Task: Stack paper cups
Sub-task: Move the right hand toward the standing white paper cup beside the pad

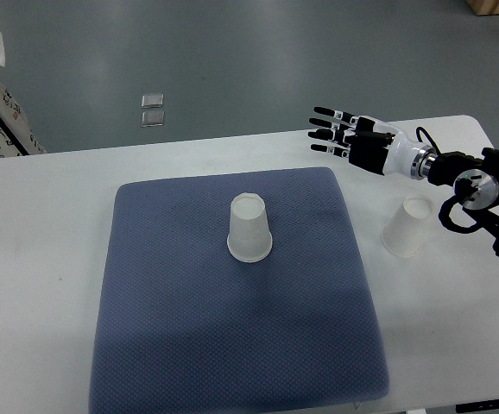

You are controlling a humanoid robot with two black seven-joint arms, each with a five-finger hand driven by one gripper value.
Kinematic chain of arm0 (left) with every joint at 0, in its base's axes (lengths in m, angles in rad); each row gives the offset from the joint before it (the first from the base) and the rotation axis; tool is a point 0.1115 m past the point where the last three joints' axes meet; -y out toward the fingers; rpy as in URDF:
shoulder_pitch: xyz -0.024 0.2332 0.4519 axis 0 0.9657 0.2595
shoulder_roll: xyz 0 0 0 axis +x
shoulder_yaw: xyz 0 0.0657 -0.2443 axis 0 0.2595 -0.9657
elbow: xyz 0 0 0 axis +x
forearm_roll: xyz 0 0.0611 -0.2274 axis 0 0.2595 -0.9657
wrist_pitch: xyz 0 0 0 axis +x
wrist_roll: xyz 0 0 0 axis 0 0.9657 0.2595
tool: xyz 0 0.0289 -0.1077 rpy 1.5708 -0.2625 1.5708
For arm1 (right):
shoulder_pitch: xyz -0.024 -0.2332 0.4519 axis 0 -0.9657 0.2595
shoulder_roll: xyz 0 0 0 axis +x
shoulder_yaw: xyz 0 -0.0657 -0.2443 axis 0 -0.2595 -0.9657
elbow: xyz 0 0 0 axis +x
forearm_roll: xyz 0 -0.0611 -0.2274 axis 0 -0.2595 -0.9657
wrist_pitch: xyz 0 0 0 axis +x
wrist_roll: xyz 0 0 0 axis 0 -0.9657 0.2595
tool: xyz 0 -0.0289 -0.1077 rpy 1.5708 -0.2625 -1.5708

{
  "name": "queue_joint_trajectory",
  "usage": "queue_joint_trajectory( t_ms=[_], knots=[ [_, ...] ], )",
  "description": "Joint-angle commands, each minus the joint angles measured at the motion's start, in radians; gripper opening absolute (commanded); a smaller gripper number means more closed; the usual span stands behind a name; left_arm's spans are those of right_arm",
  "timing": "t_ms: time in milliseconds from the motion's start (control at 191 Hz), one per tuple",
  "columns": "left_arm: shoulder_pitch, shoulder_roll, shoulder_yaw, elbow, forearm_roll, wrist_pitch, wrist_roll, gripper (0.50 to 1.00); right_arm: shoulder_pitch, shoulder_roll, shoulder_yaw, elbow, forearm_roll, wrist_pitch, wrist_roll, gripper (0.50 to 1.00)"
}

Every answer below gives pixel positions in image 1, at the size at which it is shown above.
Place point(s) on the upper silver floor plate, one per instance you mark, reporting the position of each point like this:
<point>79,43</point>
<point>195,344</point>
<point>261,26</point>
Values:
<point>152,100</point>

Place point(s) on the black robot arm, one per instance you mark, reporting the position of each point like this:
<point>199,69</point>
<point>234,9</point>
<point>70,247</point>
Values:
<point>474,204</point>

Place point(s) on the blue textured cushion mat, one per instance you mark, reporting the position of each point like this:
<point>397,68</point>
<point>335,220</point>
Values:
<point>184,327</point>

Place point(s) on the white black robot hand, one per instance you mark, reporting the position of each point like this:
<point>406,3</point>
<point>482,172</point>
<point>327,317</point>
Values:
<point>375,146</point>

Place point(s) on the white paper cup on mat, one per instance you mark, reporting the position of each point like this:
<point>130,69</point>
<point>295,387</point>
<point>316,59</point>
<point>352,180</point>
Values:
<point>249,239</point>

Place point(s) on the white paper cup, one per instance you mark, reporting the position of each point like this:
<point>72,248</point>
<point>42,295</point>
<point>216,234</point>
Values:
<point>404,233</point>
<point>249,239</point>

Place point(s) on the black table control panel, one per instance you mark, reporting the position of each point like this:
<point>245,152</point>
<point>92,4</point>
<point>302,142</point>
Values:
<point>488,405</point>

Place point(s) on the wooden box corner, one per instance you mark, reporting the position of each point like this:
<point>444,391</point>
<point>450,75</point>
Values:
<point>484,7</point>

